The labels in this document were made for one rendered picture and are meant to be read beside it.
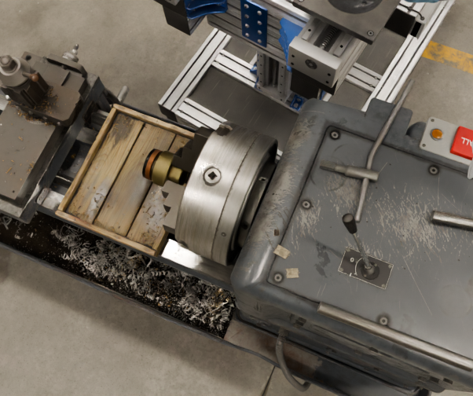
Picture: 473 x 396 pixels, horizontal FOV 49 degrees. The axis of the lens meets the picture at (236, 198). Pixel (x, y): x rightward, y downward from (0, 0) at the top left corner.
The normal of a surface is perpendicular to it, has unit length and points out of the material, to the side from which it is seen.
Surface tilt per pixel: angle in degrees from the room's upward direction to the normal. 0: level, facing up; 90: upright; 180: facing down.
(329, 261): 0
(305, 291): 0
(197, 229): 52
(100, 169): 0
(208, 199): 25
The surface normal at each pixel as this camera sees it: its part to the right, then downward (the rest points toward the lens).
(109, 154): -0.04, -0.31
